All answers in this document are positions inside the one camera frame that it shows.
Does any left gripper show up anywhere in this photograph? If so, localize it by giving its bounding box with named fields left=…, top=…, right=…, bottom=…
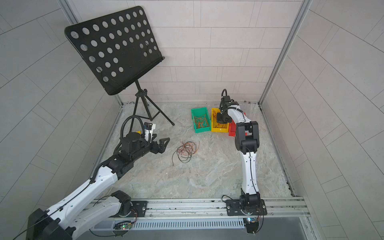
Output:
left=130, top=132, right=171, bottom=162

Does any orange cable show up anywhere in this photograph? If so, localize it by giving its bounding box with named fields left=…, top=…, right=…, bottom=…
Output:
left=194, top=114, right=210, bottom=129

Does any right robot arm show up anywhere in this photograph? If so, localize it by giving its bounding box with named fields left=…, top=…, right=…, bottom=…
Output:
left=217, top=89, right=265, bottom=215

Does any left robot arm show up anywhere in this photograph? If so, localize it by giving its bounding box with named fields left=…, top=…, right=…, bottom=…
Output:
left=26, top=115, right=170, bottom=240

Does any yellow plastic bin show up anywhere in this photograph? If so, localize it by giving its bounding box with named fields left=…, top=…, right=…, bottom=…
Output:
left=211, top=108, right=229, bottom=133

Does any red plastic bin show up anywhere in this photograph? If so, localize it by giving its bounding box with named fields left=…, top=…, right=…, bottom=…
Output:
left=229, top=112, right=246, bottom=137

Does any green plastic bin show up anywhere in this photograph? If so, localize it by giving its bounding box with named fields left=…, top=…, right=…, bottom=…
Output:
left=191, top=107, right=211, bottom=133

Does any left green circuit board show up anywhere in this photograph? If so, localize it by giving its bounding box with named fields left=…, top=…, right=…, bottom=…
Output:
left=114, top=221, right=133, bottom=231

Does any green circuit board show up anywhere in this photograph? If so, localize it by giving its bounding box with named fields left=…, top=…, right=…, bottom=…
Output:
left=114, top=221, right=133, bottom=231
left=243, top=218, right=260, bottom=234

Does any black perforated music stand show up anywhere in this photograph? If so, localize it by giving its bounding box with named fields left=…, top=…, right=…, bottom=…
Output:
left=64, top=5, right=175, bottom=127

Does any right green circuit board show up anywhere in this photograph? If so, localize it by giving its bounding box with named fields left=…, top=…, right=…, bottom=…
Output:
left=243, top=218, right=260, bottom=234

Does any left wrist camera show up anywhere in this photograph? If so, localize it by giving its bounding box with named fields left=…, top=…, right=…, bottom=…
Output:
left=144, top=122, right=156, bottom=143

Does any dark green cable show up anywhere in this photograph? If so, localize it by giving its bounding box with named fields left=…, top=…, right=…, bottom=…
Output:
left=171, top=142, right=199, bottom=166

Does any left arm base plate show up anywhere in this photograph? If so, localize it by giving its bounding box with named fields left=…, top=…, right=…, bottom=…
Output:
left=118, top=201, right=148, bottom=218

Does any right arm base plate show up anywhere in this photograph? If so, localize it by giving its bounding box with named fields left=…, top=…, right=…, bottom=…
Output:
left=224, top=199, right=268, bottom=216

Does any aluminium mounting rail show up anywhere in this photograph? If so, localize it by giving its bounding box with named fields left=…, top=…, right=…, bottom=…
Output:
left=59, top=196, right=310, bottom=223

